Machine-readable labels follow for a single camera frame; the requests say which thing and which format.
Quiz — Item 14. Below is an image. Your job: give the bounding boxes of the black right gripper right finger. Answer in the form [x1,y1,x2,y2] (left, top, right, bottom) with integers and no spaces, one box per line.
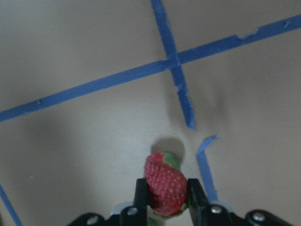
[188,178,209,226]

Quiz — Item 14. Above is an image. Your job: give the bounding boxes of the red strawberry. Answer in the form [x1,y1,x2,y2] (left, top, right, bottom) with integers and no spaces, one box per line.
[143,150,189,218]

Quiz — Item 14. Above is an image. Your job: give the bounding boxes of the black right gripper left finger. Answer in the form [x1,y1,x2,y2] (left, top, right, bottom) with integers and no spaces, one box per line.
[133,178,148,226]

